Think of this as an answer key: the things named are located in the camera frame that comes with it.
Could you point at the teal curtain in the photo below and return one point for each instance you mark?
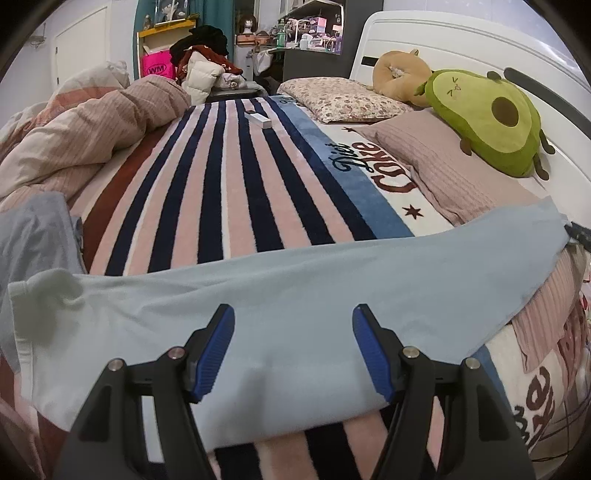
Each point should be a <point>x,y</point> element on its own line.
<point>217,13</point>

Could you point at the yellow cabinet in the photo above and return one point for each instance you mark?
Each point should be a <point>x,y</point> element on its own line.
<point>161,37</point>

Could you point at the pink ribbed pillow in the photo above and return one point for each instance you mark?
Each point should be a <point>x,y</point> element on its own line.
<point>460,187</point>

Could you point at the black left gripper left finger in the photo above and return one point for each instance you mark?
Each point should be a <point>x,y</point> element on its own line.
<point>107,439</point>

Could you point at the white remote control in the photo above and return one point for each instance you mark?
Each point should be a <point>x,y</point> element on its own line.
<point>259,120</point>

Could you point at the grey blue crumpled garment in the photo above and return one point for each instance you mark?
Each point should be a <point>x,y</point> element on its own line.
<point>38,235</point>

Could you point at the striped pink navy blanket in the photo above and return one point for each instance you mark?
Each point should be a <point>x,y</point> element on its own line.
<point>210,186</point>

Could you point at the mannequin head with wig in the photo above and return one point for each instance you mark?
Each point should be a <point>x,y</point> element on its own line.
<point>247,25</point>

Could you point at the white door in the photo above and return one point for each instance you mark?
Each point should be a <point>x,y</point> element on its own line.
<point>83,44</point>

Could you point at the light blue fleece pants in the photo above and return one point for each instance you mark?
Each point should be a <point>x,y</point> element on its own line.
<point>292,363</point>

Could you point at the pile of clothes on chair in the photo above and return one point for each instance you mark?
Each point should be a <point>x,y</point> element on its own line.
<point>201,64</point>

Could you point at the pink striped duvet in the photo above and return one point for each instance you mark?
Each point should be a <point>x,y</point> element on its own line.
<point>60,145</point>

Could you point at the pink shopping bag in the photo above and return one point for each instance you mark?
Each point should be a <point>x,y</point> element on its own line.
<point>157,63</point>

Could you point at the tan plush toy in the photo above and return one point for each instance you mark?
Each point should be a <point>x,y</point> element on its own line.
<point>402,76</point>

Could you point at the green avocado plush toy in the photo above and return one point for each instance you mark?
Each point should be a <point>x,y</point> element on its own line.
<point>494,119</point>

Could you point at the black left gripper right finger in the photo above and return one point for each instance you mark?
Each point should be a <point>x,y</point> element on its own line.
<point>480,437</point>

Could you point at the white bed headboard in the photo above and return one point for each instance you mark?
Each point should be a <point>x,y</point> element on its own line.
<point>556,88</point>

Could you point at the dark bookshelf with items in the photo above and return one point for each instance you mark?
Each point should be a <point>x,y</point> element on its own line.
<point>320,38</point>

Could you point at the floral pillow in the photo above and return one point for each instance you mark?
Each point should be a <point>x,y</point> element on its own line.
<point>340,100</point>

